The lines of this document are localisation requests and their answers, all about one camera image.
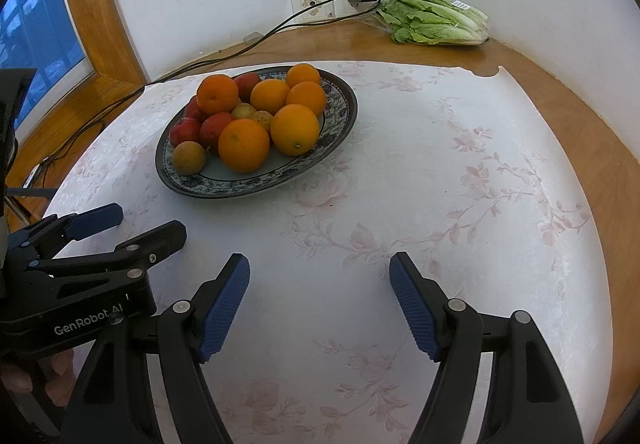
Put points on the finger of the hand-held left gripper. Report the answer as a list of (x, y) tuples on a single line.
[(160, 239), (97, 219)]

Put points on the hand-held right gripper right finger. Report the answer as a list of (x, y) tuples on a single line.
[(412, 309)]

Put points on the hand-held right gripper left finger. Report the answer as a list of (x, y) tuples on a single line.
[(225, 309)]

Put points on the red apple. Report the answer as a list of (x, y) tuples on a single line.
[(182, 131), (247, 86), (192, 109), (212, 128)]

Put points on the blue patterned ceramic plate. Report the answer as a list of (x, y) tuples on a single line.
[(260, 184)]

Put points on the person's left hand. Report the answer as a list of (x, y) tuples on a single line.
[(60, 374)]

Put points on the black metal stand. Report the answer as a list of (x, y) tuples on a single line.
[(30, 192)]

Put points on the white power adapter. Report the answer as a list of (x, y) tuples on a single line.
[(32, 173)]

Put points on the white floral tablecloth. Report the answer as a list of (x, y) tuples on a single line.
[(400, 148)]

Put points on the glass window pane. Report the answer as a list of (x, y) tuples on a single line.
[(45, 23)]

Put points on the small grey plastic piece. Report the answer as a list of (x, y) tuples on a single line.
[(252, 36)]

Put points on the bagged romaine lettuce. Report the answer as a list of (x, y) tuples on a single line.
[(430, 21)]

